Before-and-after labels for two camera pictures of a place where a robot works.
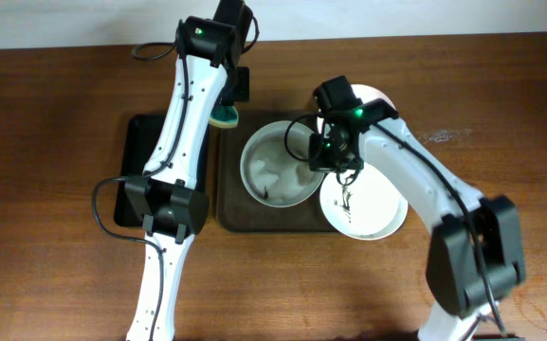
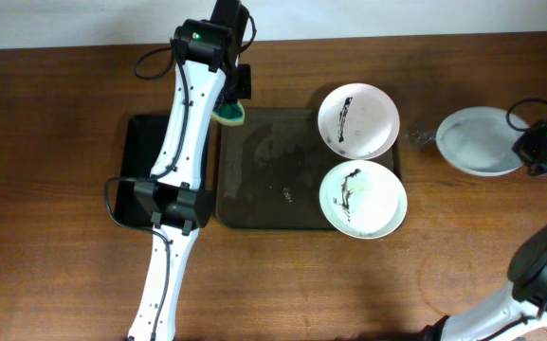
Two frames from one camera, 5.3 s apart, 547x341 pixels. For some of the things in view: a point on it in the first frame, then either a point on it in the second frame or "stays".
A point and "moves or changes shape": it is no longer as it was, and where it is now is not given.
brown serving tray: [238, 211] stays
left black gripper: [228, 101] stays
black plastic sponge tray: [139, 136] stays
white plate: [275, 164] to [480, 139]
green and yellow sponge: [224, 116] moves or changes shape
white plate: [366, 208] stays
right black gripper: [332, 161] to [532, 154]
